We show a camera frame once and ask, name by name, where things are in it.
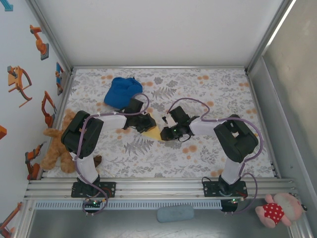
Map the yellow paper sheet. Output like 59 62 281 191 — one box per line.
143 113 165 142

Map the floral patterned table mat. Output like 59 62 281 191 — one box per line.
46 68 275 179

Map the blue baseball cap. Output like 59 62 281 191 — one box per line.
103 76 144 110

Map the grey-blue oblong sponge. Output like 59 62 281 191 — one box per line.
156 204 195 223

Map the brown teddy bear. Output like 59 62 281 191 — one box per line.
39 109 103 174

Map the blue and orange sticker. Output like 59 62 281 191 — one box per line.
54 62 64 96

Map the pink polka dot plush toy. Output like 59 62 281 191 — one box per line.
255 192 308 229

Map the orange gripper claw sticker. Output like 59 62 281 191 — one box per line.
6 65 33 108

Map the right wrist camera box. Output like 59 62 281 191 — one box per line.
161 106 200 127

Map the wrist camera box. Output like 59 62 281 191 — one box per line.
161 106 200 127
123 98 145 116

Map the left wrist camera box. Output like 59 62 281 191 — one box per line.
123 98 145 116

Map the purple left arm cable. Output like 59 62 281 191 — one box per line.
73 93 150 217

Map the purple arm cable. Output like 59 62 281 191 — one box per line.
166 97 263 215
73 93 150 217

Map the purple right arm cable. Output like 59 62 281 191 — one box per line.
166 97 263 215

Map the aluminium front rail frame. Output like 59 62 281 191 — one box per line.
23 177 298 200

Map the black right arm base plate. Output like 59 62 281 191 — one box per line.
202 180 248 198

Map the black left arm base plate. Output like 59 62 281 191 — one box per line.
71 180 117 198

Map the white slotted cable duct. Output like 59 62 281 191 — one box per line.
34 200 222 210

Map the aluminium table side rail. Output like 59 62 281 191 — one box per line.
41 70 76 179

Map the aluminium corner post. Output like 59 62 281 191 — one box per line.
26 0 74 73
244 0 295 73

